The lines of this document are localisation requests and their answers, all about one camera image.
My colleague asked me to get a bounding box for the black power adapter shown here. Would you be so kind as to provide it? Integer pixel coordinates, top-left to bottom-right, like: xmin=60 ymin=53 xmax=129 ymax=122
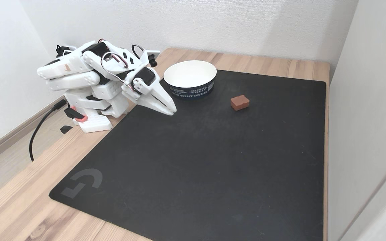
xmin=56 ymin=45 xmax=72 ymax=57

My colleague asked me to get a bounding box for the white paper bowl navy band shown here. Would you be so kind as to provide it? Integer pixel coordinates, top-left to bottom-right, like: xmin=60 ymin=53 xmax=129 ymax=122
xmin=164 ymin=60 xmax=217 ymax=99

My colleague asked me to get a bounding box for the small gripper camera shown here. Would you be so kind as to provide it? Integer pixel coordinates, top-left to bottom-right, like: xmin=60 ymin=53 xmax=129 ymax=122
xmin=142 ymin=50 xmax=161 ymax=68

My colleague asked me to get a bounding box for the black orange table clamp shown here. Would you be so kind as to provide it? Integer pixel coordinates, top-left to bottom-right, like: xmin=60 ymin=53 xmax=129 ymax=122
xmin=60 ymin=105 xmax=88 ymax=135

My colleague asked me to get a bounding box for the brown block toy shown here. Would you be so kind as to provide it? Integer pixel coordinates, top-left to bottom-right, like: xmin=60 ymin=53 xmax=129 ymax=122
xmin=231 ymin=95 xmax=250 ymax=111

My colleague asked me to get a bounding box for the thin black camera cable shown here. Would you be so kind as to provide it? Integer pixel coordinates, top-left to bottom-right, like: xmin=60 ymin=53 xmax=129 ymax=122
xmin=132 ymin=44 xmax=145 ymax=61

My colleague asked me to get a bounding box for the thick black cable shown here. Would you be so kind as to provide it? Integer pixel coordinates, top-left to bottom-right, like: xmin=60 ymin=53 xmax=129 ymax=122
xmin=29 ymin=99 xmax=68 ymax=162

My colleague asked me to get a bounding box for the black desk mat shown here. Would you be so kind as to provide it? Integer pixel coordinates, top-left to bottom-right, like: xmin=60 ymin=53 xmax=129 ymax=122
xmin=49 ymin=69 xmax=326 ymax=241

